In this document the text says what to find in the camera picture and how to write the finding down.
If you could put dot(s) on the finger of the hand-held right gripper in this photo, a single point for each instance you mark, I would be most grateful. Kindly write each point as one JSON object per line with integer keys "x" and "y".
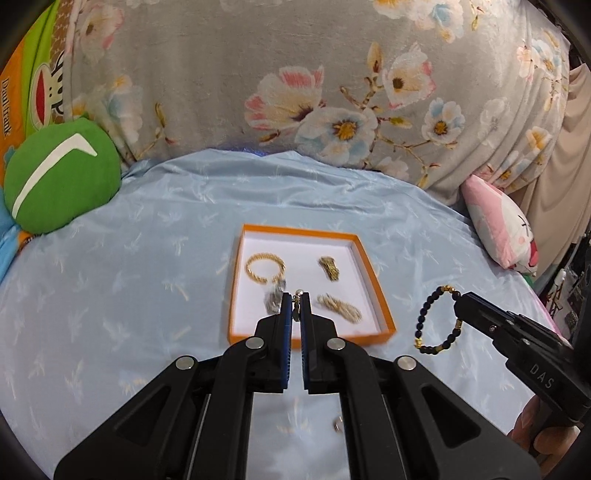
{"x": 485, "y": 332}
{"x": 485, "y": 307}

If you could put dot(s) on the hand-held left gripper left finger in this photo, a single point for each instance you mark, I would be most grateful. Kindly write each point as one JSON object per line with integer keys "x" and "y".
{"x": 286, "y": 350}

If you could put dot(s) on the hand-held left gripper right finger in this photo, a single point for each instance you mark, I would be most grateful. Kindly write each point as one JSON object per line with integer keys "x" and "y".
{"x": 304, "y": 360}

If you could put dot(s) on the silver metal watch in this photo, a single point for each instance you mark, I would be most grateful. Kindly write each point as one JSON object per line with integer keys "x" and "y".
{"x": 273, "y": 300}

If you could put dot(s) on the gold wrist watch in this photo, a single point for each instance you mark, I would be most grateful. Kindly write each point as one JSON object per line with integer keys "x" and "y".
{"x": 330, "y": 270}

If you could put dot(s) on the orange cardboard box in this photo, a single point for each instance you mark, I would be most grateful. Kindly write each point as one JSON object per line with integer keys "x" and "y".
{"x": 300, "y": 258}

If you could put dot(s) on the person's right hand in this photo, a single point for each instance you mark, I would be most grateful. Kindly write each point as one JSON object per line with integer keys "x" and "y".
{"x": 551, "y": 438}

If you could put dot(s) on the pink cartoon pillow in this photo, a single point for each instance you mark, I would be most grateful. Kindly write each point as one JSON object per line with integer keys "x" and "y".
{"x": 498, "y": 226}

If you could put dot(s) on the grey floral blanket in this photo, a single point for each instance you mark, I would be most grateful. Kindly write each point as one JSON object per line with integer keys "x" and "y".
{"x": 207, "y": 92}

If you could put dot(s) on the green round cushion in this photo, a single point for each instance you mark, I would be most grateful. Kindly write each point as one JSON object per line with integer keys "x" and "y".
{"x": 60, "y": 184}

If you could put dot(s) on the colourful cartoon printed blanket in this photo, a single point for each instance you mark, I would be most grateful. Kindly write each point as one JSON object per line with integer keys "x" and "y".
{"x": 27, "y": 92}

